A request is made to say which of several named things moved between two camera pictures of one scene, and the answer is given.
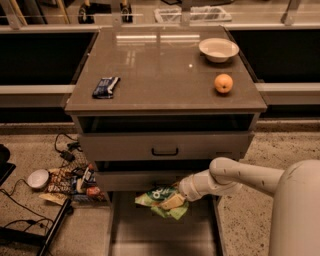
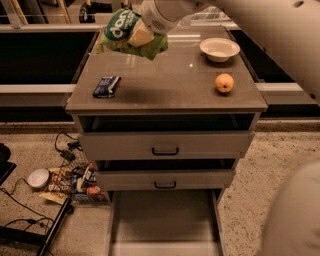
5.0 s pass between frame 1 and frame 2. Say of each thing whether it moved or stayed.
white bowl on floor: stayed
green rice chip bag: moved
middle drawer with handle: stayed
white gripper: moved
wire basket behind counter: stayed
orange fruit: stayed
